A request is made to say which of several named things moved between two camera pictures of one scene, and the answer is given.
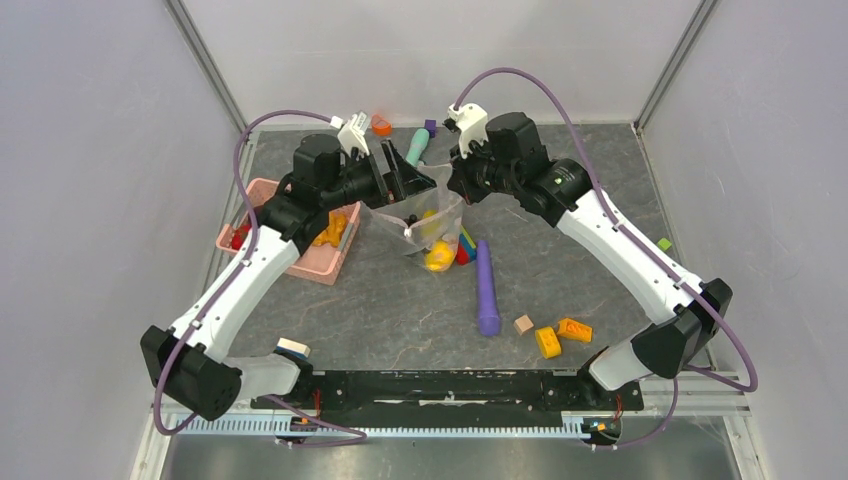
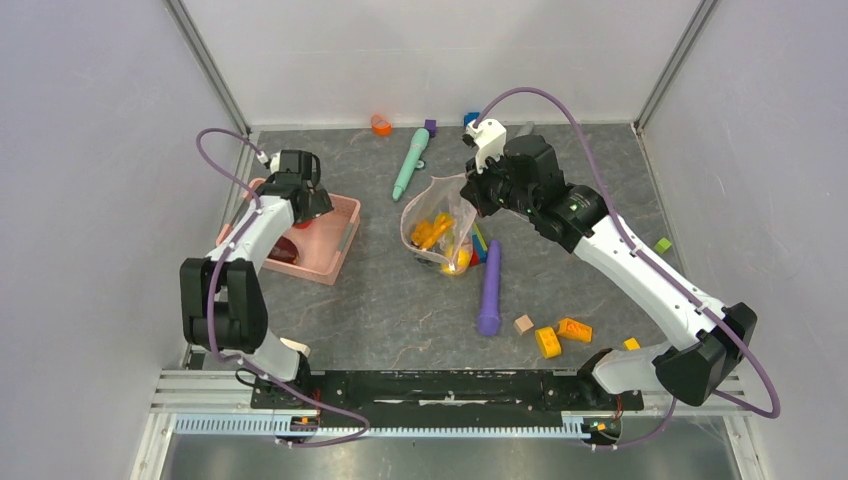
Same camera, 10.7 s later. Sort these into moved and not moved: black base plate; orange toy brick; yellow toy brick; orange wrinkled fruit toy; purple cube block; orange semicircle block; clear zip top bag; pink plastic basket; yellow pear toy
Moved: orange wrinkled fruit toy; clear zip top bag; yellow pear toy
Not moved: purple cube block; yellow toy brick; orange semicircle block; pink plastic basket; black base plate; orange toy brick
